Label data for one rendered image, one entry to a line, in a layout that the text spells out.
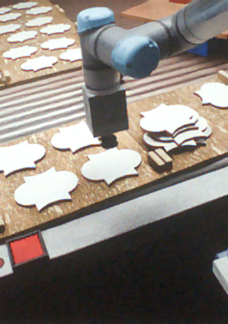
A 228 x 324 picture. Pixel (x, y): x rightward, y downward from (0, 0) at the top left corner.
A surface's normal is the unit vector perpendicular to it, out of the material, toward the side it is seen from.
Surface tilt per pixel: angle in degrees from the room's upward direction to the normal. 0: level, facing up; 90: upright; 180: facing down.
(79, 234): 0
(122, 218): 0
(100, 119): 90
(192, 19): 87
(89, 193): 0
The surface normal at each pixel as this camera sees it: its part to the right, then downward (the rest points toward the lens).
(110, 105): 0.28, 0.50
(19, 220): -0.11, -0.83
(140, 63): 0.54, 0.42
